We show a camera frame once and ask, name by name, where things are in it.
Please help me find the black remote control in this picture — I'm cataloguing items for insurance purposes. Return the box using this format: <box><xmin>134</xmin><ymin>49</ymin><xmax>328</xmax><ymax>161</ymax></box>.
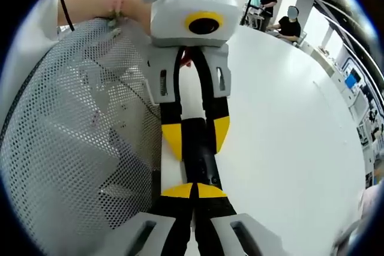
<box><xmin>181</xmin><ymin>117</ymin><xmax>224</xmax><ymax>187</ymax></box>

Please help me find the black cable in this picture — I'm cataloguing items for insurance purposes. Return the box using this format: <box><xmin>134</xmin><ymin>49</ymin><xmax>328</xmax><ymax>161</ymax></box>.
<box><xmin>59</xmin><ymin>0</ymin><xmax>76</xmax><ymax>32</ymax></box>

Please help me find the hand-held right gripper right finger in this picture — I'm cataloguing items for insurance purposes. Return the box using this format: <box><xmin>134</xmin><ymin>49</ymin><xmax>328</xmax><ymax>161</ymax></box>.
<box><xmin>194</xmin><ymin>182</ymin><xmax>295</xmax><ymax>256</ymax></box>

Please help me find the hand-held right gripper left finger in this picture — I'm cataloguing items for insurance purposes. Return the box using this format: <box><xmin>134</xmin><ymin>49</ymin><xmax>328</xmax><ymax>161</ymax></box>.
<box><xmin>118</xmin><ymin>182</ymin><xmax>196</xmax><ymax>256</ymax></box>

